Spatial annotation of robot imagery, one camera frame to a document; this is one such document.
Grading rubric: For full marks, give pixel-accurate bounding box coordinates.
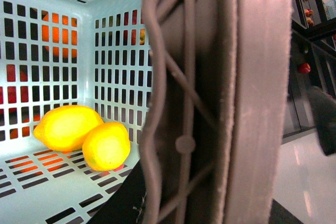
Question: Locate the yellow lemon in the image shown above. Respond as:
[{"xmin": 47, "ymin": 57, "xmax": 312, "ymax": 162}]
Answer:
[
  {"xmin": 33, "ymin": 105, "xmax": 103, "ymax": 152},
  {"xmin": 82, "ymin": 122, "xmax": 131, "ymax": 171}
]

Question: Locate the grey basket handle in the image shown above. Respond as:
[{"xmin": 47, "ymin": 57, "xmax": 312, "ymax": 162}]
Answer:
[{"xmin": 139, "ymin": 0, "xmax": 292, "ymax": 223}]

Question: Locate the light teal shopping basket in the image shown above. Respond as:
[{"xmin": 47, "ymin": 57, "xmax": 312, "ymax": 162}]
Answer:
[{"xmin": 1, "ymin": 0, "xmax": 152, "ymax": 223}]

